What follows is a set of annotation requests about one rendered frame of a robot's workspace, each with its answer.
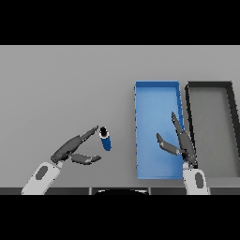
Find blue bin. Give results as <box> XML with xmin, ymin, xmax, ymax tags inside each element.
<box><xmin>134</xmin><ymin>80</ymin><xmax>186</xmax><ymax>181</ymax></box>

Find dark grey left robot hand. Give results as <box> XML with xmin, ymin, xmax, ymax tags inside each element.
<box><xmin>50</xmin><ymin>125</ymin><xmax>102</xmax><ymax>166</ymax></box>

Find dark grey bin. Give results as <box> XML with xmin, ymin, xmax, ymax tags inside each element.
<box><xmin>185</xmin><ymin>81</ymin><xmax>240</xmax><ymax>178</ymax></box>

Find blue pipe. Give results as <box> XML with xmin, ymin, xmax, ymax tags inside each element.
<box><xmin>98</xmin><ymin>126</ymin><xmax>113</xmax><ymax>152</ymax></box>

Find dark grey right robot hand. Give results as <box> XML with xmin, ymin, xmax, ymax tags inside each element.
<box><xmin>156</xmin><ymin>111</ymin><xmax>199</xmax><ymax>170</ymax></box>

